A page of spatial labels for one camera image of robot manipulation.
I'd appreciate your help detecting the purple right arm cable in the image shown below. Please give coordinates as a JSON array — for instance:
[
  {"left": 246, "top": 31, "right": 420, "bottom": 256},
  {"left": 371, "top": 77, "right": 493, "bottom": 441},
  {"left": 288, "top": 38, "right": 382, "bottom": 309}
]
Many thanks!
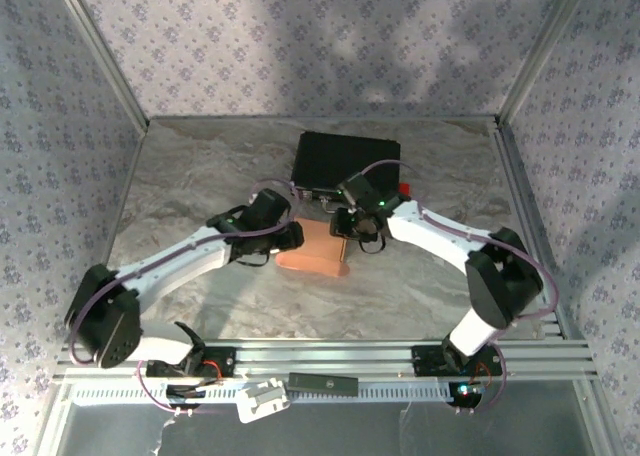
[{"left": 344, "top": 158, "right": 560, "bottom": 327}]

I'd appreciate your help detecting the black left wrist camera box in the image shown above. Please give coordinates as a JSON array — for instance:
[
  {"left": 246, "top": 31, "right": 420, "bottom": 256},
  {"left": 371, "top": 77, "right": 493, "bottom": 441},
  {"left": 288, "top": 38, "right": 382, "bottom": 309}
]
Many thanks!
[{"left": 248, "top": 188, "right": 292, "bottom": 225}]

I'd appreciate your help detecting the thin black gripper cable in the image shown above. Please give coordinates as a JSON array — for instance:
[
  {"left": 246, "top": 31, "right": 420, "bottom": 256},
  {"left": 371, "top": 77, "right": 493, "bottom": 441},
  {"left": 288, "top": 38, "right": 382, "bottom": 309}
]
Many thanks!
[
  {"left": 233, "top": 251, "right": 272, "bottom": 269},
  {"left": 356, "top": 234, "right": 387, "bottom": 256}
]

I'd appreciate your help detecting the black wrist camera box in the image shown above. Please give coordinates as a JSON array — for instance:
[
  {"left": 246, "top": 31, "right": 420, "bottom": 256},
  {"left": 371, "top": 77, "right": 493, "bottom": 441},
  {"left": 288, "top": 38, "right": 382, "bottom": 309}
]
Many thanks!
[
  {"left": 337, "top": 172, "right": 375, "bottom": 208},
  {"left": 248, "top": 188, "right": 292, "bottom": 225}
]

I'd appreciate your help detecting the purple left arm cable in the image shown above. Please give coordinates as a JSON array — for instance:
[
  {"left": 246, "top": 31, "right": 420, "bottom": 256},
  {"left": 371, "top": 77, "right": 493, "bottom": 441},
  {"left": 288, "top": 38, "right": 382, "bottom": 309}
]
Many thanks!
[{"left": 67, "top": 178, "right": 304, "bottom": 366}]

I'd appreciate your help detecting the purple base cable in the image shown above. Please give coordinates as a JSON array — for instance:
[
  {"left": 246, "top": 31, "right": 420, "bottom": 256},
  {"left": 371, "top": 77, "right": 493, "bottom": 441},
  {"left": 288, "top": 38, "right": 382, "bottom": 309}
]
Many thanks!
[
  {"left": 135, "top": 354, "right": 241, "bottom": 418},
  {"left": 452, "top": 348, "right": 509, "bottom": 417}
]

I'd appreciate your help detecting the aluminium side rail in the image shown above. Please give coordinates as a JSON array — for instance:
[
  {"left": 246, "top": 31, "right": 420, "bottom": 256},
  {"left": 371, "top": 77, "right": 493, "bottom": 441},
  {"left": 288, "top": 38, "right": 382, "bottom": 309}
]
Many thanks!
[{"left": 492, "top": 115, "right": 596, "bottom": 347}]

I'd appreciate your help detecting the black controller board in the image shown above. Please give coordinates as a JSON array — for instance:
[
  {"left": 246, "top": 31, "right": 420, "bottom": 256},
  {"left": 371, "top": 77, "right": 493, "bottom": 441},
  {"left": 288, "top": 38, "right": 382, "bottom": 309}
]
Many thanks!
[
  {"left": 447, "top": 379, "right": 487, "bottom": 408},
  {"left": 166, "top": 383, "right": 211, "bottom": 408}
]

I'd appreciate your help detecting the black rectangular device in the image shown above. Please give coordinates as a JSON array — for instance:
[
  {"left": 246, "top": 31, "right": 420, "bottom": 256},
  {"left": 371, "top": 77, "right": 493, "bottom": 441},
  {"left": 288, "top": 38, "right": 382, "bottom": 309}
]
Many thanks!
[{"left": 288, "top": 371, "right": 359, "bottom": 395}]

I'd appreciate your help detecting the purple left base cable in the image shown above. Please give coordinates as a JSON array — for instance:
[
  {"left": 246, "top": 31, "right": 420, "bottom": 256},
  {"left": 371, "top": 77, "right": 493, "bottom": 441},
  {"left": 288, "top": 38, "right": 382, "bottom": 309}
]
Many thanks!
[{"left": 135, "top": 354, "right": 241, "bottom": 418}]

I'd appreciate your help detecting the black left controller board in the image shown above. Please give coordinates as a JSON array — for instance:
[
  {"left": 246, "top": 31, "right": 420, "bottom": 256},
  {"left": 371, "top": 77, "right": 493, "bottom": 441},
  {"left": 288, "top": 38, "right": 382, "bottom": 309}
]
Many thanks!
[{"left": 166, "top": 383, "right": 211, "bottom": 408}]

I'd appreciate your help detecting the white plastic bracket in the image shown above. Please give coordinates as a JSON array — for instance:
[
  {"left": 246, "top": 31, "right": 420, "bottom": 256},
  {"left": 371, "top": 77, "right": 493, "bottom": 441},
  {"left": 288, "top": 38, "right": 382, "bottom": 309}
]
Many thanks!
[{"left": 234, "top": 377, "right": 292, "bottom": 424}]

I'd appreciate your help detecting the aluminium frame corner post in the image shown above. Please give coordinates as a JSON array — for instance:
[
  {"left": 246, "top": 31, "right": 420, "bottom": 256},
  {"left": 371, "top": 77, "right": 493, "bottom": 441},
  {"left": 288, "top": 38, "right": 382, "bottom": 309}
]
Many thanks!
[
  {"left": 497, "top": 0, "right": 597, "bottom": 127},
  {"left": 49, "top": 0, "right": 151, "bottom": 132}
]

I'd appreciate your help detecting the black hard case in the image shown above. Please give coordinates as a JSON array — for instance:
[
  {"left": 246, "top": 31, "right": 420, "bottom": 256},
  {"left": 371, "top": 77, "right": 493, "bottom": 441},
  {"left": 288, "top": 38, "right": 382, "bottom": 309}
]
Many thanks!
[{"left": 291, "top": 130, "right": 403, "bottom": 215}]

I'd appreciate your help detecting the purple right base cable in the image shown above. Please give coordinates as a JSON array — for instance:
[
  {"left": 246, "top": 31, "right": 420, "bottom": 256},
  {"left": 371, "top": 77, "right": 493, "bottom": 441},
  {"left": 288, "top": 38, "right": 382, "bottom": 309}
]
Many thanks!
[{"left": 452, "top": 348, "right": 509, "bottom": 417}]

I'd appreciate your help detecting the red right base wire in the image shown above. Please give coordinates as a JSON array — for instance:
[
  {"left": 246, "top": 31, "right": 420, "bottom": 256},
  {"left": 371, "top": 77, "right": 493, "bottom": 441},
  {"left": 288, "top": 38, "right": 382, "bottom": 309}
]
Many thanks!
[{"left": 473, "top": 359, "right": 502, "bottom": 383}]

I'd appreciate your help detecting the brown cardboard paper box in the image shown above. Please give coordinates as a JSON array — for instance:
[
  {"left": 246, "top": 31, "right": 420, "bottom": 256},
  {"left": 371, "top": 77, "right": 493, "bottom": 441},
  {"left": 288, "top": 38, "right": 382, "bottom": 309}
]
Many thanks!
[{"left": 273, "top": 219, "right": 351, "bottom": 279}]

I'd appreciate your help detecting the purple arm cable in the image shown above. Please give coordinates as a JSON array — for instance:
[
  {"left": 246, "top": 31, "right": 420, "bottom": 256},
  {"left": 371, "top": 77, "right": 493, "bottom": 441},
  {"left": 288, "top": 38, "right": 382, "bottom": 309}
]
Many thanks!
[
  {"left": 344, "top": 158, "right": 560, "bottom": 327},
  {"left": 67, "top": 178, "right": 304, "bottom": 366}
]

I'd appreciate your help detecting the thin black right gripper cable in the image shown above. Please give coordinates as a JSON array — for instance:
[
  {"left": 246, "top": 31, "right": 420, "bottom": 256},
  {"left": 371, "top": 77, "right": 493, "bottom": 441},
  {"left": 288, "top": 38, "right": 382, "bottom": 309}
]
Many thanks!
[{"left": 356, "top": 234, "right": 387, "bottom": 256}]

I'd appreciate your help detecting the black right controller board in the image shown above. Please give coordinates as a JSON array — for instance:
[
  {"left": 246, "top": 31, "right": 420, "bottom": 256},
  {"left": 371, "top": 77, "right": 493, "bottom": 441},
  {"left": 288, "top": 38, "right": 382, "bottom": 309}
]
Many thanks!
[{"left": 447, "top": 379, "right": 487, "bottom": 408}]

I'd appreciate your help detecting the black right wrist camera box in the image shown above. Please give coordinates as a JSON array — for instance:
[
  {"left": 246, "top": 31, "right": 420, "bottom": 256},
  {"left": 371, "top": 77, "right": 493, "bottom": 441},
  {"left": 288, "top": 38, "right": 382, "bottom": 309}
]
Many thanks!
[{"left": 337, "top": 172, "right": 375, "bottom": 208}]

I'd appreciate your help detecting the thin black left gripper cable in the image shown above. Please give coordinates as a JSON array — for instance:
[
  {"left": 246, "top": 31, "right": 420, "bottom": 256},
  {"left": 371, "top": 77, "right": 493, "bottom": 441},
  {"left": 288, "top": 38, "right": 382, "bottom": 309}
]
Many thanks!
[{"left": 233, "top": 251, "right": 272, "bottom": 269}]

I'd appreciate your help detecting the white slotted cable duct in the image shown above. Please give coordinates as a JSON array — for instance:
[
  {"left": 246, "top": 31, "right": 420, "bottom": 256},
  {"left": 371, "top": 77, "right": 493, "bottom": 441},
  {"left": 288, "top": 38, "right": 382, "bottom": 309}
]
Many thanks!
[{"left": 72, "top": 378, "right": 482, "bottom": 406}]

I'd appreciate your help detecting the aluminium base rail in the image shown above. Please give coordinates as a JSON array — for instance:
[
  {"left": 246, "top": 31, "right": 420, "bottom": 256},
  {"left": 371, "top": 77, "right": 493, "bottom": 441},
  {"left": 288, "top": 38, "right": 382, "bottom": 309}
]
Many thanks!
[{"left": 54, "top": 338, "right": 599, "bottom": 383}]

